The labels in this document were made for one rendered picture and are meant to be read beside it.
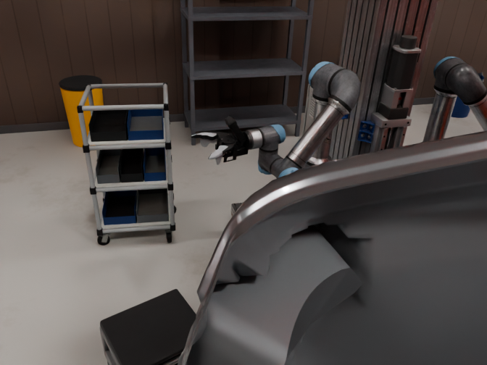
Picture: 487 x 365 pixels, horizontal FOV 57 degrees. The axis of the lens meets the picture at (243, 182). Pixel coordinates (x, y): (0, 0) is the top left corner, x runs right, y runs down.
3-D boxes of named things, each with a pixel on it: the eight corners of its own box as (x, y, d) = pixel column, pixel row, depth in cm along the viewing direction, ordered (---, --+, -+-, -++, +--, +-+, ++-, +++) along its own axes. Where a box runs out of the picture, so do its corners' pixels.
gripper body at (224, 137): (222, 163, 162) (251, 156, 168) (224, 143, 157) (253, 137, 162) (213, 152, 167) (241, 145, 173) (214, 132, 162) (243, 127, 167)
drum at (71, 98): (109, 131, 454) (101, 74, 423) (109, 147, 423) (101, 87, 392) (70, 134, 445) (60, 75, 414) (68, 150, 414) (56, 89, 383)
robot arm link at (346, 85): (379, 89, 163) (296, 193, 167) (359, 80, 171) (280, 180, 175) (365, 71, 155) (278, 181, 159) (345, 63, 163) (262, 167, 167)
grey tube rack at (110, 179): (96, 250, 295) (72, 108, 243) (103, 214, 330) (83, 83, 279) (178, 244, 303) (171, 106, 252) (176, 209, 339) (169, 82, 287)
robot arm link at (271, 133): (286, 147, 173) (288, 127, 169) (261, 153, 168) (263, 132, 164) (275, 139, 179) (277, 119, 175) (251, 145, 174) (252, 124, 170)
